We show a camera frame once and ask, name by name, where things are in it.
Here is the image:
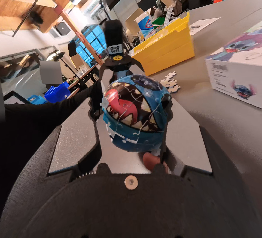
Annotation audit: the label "orange wooden post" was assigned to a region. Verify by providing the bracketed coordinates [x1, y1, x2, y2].
[60, 11, 104, 66]

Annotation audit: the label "open cardboard box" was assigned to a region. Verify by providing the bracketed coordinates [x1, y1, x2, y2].
[125, 8, 144, 30]

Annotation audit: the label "white puzzle piece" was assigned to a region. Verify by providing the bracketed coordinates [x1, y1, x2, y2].
[160, 79, 178, 89]
[165, 85, 181, 94]
[165, 71, 178, 81]

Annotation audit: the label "studio light on stand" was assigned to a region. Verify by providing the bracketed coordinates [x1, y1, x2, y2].
[46, 49, 82, 83]

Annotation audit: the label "blue plastic bin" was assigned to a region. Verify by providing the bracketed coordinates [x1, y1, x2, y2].
[44, 81, 71, 104]

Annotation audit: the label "person's left forearm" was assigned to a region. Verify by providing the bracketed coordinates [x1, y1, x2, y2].
[4, 79, 103, 128]

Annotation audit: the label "person's right hand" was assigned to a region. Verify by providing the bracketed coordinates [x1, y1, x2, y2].
[142, 152, 169, 173]

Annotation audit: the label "person's dark clothed torso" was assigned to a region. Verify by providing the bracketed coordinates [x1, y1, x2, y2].
[0, 104, 62, 214]

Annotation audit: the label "white barcode paper sheet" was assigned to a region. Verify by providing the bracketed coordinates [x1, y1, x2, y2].
[189, 17, 221, 36]

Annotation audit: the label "blue puzzle ball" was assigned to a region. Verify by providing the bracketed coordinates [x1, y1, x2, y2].
[101, 74, 173, 154]

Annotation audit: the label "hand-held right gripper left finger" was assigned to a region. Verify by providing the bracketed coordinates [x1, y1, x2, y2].
[48, 97, 102, 174]

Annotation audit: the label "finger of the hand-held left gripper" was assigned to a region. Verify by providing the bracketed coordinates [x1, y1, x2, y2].
[102, 69, 115, 88]

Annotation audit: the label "colourful puzzle box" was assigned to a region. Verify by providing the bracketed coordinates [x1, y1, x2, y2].
[205, 21, 262, 109]

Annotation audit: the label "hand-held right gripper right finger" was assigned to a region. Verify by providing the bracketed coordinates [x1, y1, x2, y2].
[160, 96, 213, 176]

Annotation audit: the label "yellow plastic bin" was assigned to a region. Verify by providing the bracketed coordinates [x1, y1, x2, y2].
[131, 12, 195, 77]

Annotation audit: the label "white wipes canister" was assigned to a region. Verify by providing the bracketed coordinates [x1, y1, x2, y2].
[135, 11, 156, 40]

